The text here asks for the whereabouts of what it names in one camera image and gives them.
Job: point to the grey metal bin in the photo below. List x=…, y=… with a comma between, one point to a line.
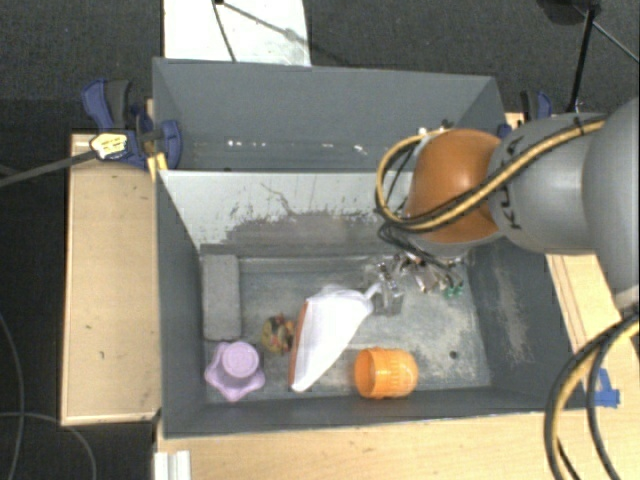
x=310, y=118

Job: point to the purple star-shaped cup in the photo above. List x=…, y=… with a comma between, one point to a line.
x=235, y=370

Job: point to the pale wood flat board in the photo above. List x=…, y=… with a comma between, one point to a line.
x=112, y=278

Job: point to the multicoloured toy animal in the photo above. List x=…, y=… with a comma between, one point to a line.
x=277, y=335

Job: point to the white cloth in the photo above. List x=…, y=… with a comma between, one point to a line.
x=327, y=333

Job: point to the grey rectangular block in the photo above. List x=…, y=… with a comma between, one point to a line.
x=221, y=298

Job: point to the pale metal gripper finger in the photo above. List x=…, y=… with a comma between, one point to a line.
x=392, y=304
x=383, y=271

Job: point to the orange plastic cup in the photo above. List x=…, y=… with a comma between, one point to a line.
x=387, y=374

